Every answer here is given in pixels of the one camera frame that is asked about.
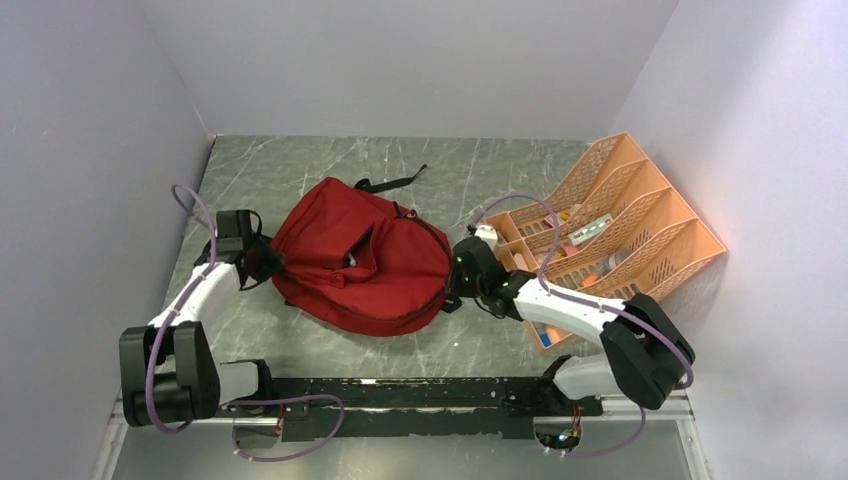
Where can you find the red student backpack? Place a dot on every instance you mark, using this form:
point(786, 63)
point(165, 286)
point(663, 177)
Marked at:
point(362, 263)

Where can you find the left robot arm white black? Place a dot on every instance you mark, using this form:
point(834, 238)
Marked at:
point(168, 363)

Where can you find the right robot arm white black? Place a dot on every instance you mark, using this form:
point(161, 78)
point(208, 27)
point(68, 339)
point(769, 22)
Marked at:
point(643, 356)

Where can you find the pink eraser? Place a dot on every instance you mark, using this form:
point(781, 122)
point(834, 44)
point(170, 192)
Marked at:
point(520, 262)

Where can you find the white green ruler case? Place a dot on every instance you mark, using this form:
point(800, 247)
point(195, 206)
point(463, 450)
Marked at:
point(589, 231)

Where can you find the orange plastic desk organizer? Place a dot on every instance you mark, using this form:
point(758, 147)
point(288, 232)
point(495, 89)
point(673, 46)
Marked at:
point(655, 243)

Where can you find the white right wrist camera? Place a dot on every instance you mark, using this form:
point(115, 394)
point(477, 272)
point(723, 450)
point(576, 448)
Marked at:
point(488, 234)

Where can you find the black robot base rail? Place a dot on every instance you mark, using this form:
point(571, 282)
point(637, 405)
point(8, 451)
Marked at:
point(505, 406)

